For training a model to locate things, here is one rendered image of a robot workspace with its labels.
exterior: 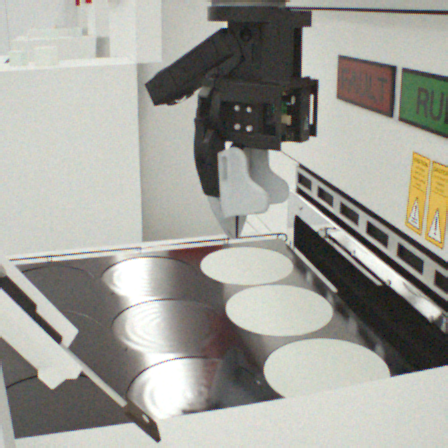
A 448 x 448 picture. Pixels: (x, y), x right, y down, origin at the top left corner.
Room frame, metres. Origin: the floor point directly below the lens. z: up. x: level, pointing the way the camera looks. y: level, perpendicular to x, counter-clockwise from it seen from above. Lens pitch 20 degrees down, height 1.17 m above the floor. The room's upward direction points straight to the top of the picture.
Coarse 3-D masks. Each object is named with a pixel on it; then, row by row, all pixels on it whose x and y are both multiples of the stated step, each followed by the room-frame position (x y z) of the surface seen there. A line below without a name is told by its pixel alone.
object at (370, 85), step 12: (348, 72) 0.63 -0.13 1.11; (360, 72) 0.60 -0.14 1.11; (372, 72) 0.58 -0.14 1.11; (384, 72) 0.56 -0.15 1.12; (348, 84) 0.63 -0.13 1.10; (360, 84) 0.60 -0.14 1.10; (372, 84) 0.58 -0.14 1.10; (384, 84) 0.56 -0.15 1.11; (348, 96) 0.63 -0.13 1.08; (360, 96) 0.60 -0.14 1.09; (372, 96) 0.58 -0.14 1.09; (384, 96) 0.55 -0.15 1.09; (384, 108) 0.55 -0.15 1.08
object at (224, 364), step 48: (48, 288) 0.55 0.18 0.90; (96, 288) 0.55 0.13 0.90; (144, 288) 0.55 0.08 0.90; (192, 288) 0.55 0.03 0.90; (240, 288) 0.55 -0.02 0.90; (0, 336) 0.45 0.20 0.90; (96, 336) 0.46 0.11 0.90; (144, 336) 0.46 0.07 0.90; (192, 336) 0.46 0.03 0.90; (240, 336) 0.46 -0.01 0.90; (336, 336) 0.46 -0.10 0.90; (96, 384) 0.38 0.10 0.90; (144, 384) 0.39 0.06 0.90; (192, 384) 0.39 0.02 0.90; (240, 384) 0.39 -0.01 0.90; (48, 432) 0.32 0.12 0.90
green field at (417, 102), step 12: (408, 84) 0.52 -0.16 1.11; (420, 84) 0.50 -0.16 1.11; (432, 84) 0.48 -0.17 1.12; (444, 84) 0.47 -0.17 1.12; (408, 96) 0.51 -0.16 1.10; (420, 96) 0.50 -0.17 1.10; (432, 96) 0.48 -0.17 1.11; (444, 96) 0.46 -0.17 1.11; (408, 108) 0.51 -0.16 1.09; (420, 108) 0.50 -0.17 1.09; (432, 108) 0.48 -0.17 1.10; (444, 108) 0.46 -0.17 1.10; (420, 120) 0.49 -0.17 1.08; (432, 120) 0.48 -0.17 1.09; (444, 120) 0.46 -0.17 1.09; (444, 132) 0.46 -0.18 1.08
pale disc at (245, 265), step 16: (208, 256) 0.63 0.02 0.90; (224, 256) 0.63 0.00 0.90; (240, 256) 0.63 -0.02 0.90; (256, 256) 0.63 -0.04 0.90; (272, 256) 0.63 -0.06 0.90; (208, 272) 0.59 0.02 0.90; (224, 272) 0.59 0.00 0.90; (240, 272) 0.59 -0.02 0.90; (256, 272) 0.59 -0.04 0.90; (272, 272) 0.59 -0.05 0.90; (288, 272) 0.59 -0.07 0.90
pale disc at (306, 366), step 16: (288, 352) 0.43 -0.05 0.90; (304, 352) 0.43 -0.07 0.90; (320, 352) 0.43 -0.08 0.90; (336, 352) 0.43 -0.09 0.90; (352, 352) 0.43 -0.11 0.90; (368, 352) 0.43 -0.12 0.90; (272, 368) 0.41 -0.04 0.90; (288, 368) 0.41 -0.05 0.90; (304, 368) 0.41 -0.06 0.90; (320, 368) 0.41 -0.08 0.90; (336, 368) 0.41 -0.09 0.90; (352, 368) 0.40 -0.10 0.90; (368, 368) 0.40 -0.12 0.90; (384, 368) 0.40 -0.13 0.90; (272, 384) 0.39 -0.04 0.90; (288, 384) 0.39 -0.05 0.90; (304, 384) 0.38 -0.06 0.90; (320, 384) 0.38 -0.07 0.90; (336, 384) 0.38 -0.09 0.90; (352, 384) 0.38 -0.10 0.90
